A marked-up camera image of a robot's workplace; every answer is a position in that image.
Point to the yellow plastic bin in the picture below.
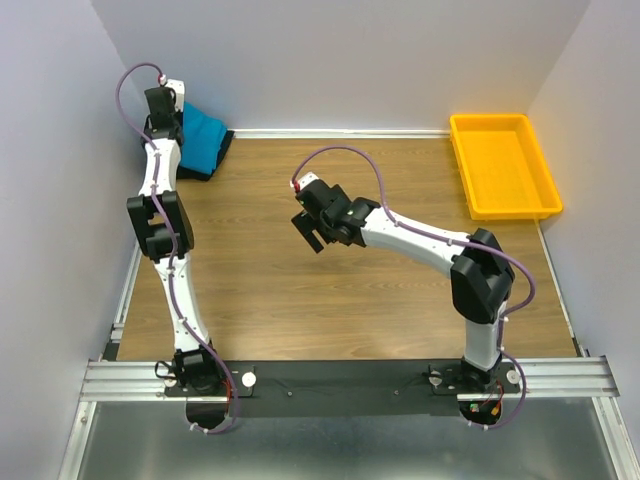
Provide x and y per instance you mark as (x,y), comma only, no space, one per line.
(503,171)

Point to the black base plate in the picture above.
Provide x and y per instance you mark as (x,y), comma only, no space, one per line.
(282,389)

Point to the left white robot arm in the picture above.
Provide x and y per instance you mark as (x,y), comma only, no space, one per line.
(165,236)

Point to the folded black t shirt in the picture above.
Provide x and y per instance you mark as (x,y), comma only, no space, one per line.
(203,153)

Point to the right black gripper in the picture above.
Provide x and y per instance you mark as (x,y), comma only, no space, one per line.
(304,225)

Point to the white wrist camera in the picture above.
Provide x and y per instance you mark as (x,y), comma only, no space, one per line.
(177,88)
(305,180)

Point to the aluminium frame rail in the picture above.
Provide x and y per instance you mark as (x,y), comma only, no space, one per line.
(578,377)

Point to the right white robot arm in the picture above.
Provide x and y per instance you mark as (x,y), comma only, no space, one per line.
(480,278)

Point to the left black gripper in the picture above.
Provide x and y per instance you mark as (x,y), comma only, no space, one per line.
(177,116)

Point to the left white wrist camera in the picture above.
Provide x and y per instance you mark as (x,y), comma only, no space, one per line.
(177,88)

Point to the blue t shirt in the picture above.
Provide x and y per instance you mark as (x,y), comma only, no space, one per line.
(194,120)

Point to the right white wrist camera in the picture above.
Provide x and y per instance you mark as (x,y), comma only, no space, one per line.
(305,180)

